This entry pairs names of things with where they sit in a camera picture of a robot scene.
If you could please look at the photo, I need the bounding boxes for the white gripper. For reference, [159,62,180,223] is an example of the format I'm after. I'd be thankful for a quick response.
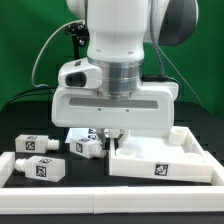
[52,82,179,150]

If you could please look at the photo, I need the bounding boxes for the white square tabletop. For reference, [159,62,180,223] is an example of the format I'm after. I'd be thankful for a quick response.
[109,126,214,183]

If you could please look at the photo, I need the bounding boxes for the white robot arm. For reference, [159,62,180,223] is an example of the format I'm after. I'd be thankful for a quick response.
[52,0,199,136]

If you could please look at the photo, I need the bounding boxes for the white marker sheet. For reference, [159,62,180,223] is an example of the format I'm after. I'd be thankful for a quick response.
[65,128,98,143]

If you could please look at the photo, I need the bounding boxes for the white U-shaped fence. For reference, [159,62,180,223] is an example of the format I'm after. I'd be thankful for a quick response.
[0,152,224,214]

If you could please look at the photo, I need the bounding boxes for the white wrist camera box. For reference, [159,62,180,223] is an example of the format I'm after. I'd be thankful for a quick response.
[58,58,102,89]

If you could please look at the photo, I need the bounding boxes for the grey camera cable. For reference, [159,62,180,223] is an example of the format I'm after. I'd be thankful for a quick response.
[30,19,84,88]

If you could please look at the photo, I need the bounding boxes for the black cables on table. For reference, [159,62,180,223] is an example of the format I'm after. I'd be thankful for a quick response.
[6,84,58,106]

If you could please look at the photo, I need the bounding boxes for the camera on black stand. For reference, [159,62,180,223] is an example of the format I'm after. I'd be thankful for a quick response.
[64,21,89,60]

